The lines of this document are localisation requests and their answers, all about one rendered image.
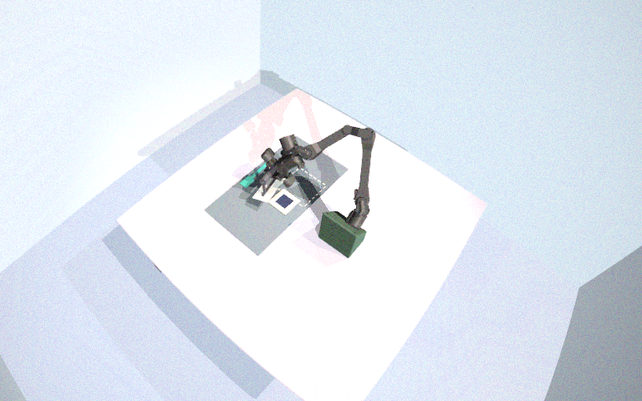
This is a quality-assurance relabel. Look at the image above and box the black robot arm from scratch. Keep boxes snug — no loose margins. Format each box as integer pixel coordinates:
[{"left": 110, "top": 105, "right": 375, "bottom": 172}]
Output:
[{"left": 279, "top": 124, "right": 376, "bottom": 231}]

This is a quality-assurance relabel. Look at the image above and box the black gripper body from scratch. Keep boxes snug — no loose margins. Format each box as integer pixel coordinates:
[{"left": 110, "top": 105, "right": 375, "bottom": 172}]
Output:
[{"left": 260, "top": 147, "right": 296, "bottom": 188}]

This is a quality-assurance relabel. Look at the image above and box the beige square tile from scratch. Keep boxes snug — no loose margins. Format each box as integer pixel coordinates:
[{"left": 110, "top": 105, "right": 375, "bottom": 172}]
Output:
[{"left": 269, "top": 189, "right": 300, "bottom": 215}]

